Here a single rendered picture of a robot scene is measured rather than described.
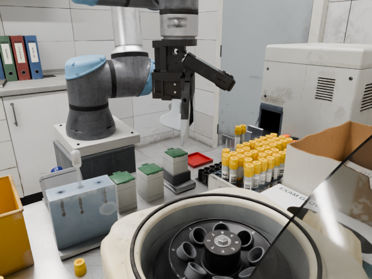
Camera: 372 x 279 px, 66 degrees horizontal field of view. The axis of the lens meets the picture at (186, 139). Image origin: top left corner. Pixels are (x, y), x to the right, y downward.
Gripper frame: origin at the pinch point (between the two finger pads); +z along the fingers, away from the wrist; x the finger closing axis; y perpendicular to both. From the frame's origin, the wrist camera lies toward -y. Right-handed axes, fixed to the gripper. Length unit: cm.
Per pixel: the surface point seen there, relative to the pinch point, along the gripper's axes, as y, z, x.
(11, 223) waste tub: 22.2, 3.9, 29.0
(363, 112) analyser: -43.2, -2.1, -15.9
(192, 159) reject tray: 0.3, 12.0, -12.9
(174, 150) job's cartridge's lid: 3.3, 4.1, 0.0
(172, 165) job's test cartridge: 3.2, 6.2, 3.2
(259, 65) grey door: -40, 5, -192
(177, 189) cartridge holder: 2.0, 11.1, 5.2
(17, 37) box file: 135, -17, -140
